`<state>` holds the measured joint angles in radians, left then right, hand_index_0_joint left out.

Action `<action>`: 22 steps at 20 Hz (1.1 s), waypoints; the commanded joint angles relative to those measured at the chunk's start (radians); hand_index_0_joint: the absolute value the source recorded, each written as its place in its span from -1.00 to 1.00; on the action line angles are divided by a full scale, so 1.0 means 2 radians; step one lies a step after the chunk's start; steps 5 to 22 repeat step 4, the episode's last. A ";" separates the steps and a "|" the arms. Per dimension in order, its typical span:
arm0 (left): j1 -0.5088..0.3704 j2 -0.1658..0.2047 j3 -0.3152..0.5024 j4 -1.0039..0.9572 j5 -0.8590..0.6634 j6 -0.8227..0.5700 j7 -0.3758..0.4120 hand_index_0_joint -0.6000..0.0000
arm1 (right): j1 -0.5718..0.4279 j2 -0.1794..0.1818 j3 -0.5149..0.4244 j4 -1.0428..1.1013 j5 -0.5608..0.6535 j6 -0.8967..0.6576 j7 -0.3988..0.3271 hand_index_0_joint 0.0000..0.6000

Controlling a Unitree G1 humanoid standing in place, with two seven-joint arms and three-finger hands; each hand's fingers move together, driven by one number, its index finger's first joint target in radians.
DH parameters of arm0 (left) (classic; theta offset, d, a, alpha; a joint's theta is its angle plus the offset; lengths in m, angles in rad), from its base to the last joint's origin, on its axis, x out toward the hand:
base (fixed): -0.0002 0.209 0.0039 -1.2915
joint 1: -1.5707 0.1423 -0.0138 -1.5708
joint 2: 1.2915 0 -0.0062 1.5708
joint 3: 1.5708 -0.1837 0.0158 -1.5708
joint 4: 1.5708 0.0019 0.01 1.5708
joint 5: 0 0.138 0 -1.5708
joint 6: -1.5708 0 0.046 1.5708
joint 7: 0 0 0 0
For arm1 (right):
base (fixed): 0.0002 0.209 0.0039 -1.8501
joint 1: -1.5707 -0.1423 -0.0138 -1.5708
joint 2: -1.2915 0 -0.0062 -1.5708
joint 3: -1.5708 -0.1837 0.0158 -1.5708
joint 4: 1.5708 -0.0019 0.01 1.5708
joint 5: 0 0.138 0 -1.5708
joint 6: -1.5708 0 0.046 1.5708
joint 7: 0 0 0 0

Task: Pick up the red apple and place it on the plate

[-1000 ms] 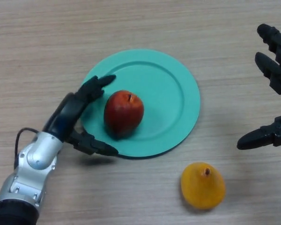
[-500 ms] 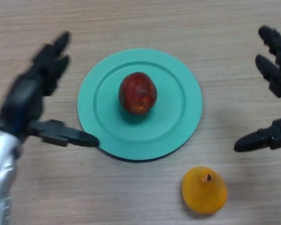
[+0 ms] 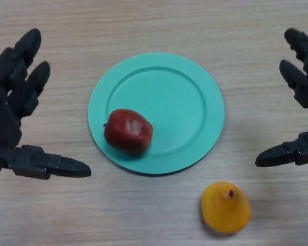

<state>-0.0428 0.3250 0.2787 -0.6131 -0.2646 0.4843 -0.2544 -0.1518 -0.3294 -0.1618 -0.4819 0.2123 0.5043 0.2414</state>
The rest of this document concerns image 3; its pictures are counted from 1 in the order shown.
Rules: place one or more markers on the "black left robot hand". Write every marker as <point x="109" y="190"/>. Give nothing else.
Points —
<point x="5" y="115"/>

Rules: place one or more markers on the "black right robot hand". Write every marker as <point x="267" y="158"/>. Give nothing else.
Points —
<point x="305" y="89"/>

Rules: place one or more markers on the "red apple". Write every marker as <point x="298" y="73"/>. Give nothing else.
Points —
<point x="128" y="132"/>

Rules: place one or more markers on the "green round plate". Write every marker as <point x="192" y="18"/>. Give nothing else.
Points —
<point x="174" y="107"/>

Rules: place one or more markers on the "yellow orange pear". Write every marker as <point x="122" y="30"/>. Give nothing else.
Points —
<point x="226" y="212"/>

